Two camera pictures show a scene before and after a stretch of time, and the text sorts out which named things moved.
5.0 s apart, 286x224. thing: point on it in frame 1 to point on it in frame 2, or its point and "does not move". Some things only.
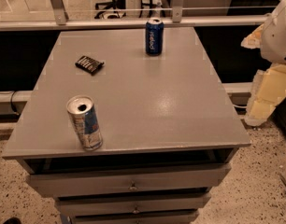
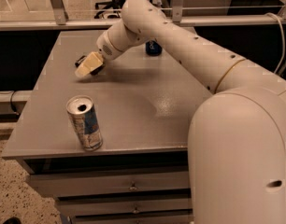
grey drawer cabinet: x=169 y=130 does not move
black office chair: x=118 y=4 does not move
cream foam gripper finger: x=269 y=87 to x=110 y=44
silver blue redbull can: x=85 y=118 does not move
